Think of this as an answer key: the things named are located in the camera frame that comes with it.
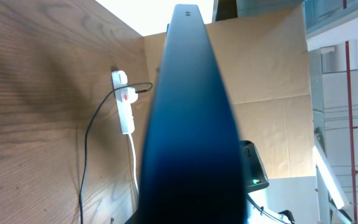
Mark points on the blue Galaxy smartphone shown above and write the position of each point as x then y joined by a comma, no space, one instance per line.
192,166

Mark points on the brown cardboard box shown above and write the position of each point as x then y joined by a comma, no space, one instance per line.
264,62

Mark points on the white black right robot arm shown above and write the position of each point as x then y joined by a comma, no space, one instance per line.
258,181

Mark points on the white power strip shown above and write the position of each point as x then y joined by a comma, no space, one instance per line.
125,96

